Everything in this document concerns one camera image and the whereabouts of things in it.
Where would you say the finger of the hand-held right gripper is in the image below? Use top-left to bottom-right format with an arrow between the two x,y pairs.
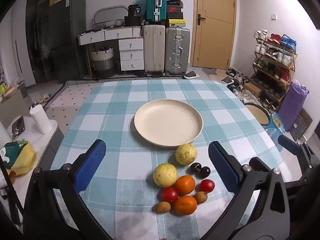
278,134 -> 302,157

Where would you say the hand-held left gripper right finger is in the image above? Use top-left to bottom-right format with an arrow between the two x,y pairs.
200,141 -> 292,240

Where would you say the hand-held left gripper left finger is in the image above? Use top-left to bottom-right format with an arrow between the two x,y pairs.
24,139 -> 113,240

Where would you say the red tomato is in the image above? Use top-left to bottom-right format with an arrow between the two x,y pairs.
200,179 -> 215,193
161,186 -> 179,203

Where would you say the yellow green citrus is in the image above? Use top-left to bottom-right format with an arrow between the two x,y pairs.
153,163 -> 178,187
175,144 -> 198,165

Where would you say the brown kiwi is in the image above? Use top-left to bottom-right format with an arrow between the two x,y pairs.
194,191 -> 208,204
155,201 -> 171,214

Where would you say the orange mandarin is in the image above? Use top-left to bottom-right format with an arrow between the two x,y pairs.
174,195 -> 198,215
174,175 -> 196,195

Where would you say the cream round plate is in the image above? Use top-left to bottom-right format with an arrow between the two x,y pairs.
134,99 -> 203,147

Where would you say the blue stool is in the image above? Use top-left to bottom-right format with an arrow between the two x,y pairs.
265,127 -> 285,152

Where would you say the blue snack packet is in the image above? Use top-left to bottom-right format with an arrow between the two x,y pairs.
271,112 -> 285,133

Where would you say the brown textured box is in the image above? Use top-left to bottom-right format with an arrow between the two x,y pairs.
291,107 -> 313,140

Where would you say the purple bag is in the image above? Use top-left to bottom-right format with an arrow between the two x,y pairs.
278,80 -> 310,132

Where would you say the round stool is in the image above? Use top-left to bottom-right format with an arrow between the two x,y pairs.
244,102 -> 272,126

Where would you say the brown cardboard box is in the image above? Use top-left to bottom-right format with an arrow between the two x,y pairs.
243,82 -> 262,98

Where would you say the white side table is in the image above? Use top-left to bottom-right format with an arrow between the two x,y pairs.
0,116 -> 59,205

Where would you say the yellow plastic bag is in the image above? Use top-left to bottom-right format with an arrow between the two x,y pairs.
10,141 -> 36,175

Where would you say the paper towel roll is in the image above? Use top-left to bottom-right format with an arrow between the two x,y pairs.
29,104 -> 53,135

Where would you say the dotted patterned rug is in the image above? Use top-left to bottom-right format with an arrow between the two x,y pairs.
44,79 -> 120,135

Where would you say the shoe rack with shoes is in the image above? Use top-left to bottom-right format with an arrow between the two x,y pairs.
251,29 -> 298,113

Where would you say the green plastic bag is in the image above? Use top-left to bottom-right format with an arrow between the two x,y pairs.
1,140 -> 28,169

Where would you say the pair of beige slippers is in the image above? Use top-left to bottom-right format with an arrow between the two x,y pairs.
34,94 -> 51,105

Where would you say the pile of shoes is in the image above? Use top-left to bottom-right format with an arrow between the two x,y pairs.
220,67 -> 250,99

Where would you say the chrome metal holder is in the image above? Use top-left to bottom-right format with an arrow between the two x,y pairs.
11,116 -> 25,138

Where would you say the woven laundry basket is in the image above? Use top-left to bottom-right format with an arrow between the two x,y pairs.
90,46 -> 115,72

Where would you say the silver suitcase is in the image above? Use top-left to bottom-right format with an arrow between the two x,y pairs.
164,27 -> 191,76

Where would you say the dark grey fridge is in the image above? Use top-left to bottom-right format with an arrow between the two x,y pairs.
49,0 -> 87,83

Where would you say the white desk with drawers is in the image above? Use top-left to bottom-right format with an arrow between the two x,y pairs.
77,26 -> 145,72

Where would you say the wooden door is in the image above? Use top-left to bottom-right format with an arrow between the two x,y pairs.
190,0 -> 237,70

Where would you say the beige suitcase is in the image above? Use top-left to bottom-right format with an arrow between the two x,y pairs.
143,24 -> 166,76

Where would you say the dark glass cabinet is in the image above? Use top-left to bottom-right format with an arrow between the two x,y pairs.
25,0 -> 54,84

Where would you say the black bag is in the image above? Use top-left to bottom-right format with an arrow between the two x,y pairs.
128,4 -> 143,18

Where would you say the teal suitcase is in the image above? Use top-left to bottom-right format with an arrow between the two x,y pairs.
146,0 -> 167,22

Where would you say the white arched frame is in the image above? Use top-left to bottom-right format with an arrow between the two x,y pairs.
94,5 -> 128,26

